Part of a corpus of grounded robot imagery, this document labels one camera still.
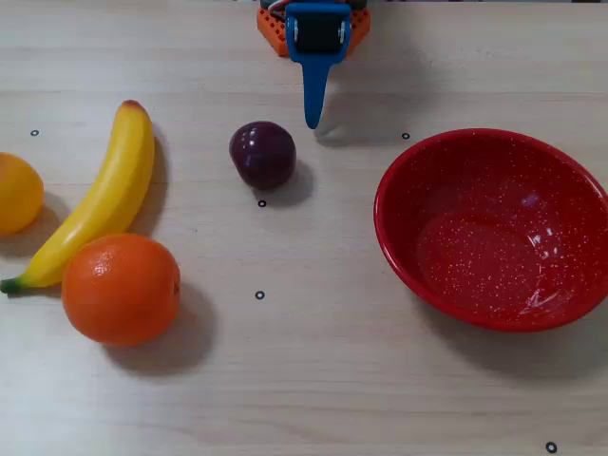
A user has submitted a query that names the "red speckled enamel bowl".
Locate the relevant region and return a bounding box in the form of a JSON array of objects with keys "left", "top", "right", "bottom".
[{"left": 372, "top": 127, "right": 608, "bottom": 333}]

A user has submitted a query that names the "blue pivoting gripper finger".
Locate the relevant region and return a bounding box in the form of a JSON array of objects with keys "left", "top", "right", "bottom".
[{"left": 285, "top": 15, "right": 353, "bottom": 130}]

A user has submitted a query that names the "dark purple plastic plum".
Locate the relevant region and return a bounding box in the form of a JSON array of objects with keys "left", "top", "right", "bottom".
[{"left": 228, "top": 120, "right": 297, "bottom": 192}]

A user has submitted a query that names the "blue gripper body with motor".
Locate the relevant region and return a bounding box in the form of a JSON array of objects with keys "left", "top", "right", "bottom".
[{"left": 286, "top": 1, "right": 352, "bottom": 53}]

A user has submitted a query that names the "orange robot base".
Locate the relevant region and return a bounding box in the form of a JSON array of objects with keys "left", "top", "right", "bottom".
[{"left": 256, "top": 0, "right": 372, "bottom": 59}]

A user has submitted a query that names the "yellow-orange plastic round fruit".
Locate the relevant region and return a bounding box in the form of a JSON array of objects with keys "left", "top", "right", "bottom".
[{"left": 0, "top": 151, "right": 46, "bottom": 238}]

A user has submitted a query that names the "yellow plastic banana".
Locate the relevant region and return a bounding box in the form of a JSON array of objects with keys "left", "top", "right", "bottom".
[{"left": 0, "top": 99, "right": 157, "bottom": 296}]

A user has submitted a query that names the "orange plastic orange fruit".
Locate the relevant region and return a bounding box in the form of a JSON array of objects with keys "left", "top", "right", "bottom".
[{"left": 60, "top": 232, "right": 181, "bottom": 347}]

